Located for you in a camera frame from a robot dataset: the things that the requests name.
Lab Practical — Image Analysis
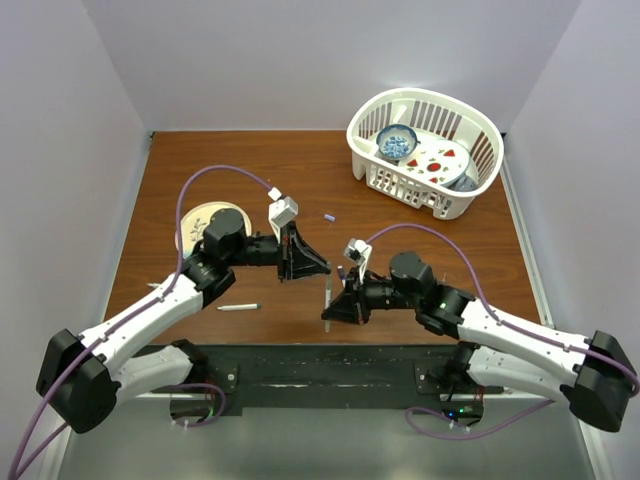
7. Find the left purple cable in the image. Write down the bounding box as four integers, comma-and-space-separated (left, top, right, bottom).
7, 164, 281, 480

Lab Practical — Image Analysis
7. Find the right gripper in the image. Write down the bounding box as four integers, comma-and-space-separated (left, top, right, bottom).
322, 264, 420, 325

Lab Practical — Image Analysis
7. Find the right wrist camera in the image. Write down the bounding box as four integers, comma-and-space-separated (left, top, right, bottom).
344, 238, 373, 283

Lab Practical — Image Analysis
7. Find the teal white marker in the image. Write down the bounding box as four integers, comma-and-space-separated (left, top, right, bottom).
216, 303, 261, 312

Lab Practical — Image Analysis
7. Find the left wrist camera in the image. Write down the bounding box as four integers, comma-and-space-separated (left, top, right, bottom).
268, 187, 299, 239

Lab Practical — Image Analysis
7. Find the white plastic dish basket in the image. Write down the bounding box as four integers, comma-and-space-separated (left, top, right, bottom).
346, 88, 504, 220

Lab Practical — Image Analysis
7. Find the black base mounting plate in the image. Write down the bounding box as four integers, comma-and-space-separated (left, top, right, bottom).
149, 343, 486, 426

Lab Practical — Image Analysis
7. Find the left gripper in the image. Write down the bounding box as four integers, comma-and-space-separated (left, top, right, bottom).
226, 221, 330, 283

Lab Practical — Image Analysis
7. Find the watermelon pattern plate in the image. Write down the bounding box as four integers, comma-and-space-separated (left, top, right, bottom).
400, 139, 471, 187

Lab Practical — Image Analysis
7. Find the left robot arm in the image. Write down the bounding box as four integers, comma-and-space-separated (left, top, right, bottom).
36, 209, 331, 434

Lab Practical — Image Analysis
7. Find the grey dish in basket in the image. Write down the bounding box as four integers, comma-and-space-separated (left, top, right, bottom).
448, 173, 478, 192

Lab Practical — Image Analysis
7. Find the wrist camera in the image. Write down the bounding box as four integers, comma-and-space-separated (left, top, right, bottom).
268, 187, 299, 239
344, 238, 373, 283

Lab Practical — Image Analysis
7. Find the blue patterned bowl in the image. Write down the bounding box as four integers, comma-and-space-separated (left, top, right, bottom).
376, 124, 419, 161

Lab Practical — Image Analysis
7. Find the round cream blue plate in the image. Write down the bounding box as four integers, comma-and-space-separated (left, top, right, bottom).
180, 201, 252, 258

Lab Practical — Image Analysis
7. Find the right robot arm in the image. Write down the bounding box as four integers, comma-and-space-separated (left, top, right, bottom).
321, 252, 639, 433

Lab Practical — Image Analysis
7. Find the green pen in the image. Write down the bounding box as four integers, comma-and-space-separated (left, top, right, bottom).
323, 274, 332, 334

